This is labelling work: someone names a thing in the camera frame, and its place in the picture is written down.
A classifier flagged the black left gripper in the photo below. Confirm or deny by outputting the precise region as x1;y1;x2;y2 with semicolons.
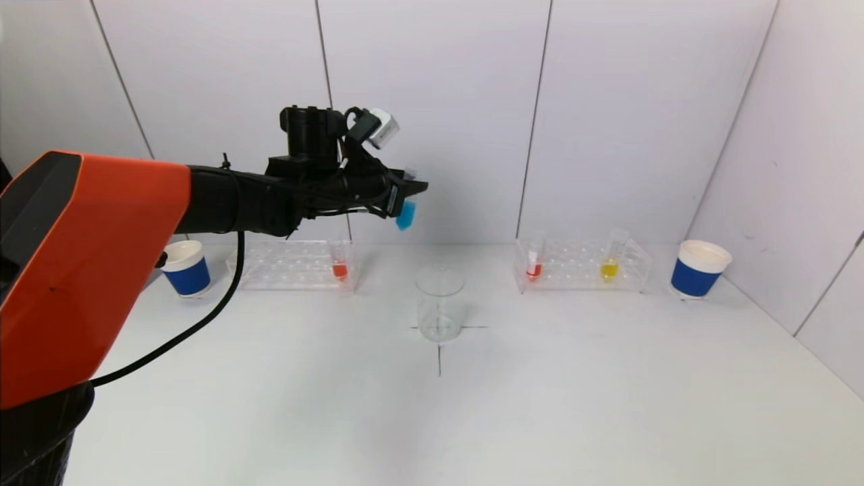
343;167;429;218

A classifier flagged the test tube with blue pigment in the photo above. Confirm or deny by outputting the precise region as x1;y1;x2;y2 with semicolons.
394;167;420;232

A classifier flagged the test tube with red pigment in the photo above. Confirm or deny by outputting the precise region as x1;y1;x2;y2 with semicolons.
524;227;547;283
327;233;351;284

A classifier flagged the clear glass beaker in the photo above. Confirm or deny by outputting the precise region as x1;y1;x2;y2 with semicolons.
414;265;467;344

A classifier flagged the clear acrylic test tube rack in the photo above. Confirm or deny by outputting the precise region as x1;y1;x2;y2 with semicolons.
512;237;655;295
225;239;359;293

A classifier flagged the test tube with yellow pigment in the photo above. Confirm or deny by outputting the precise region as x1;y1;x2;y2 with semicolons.
600;227;630;283

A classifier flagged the blue and white paper cup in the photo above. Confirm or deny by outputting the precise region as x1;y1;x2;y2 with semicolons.
160;240;212;298
670;240;734;300

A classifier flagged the black plastic-covered robot torso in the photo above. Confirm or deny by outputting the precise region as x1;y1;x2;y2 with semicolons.
0;380;97;486

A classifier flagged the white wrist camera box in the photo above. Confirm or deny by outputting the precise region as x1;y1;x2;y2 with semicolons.
364;107;401;150

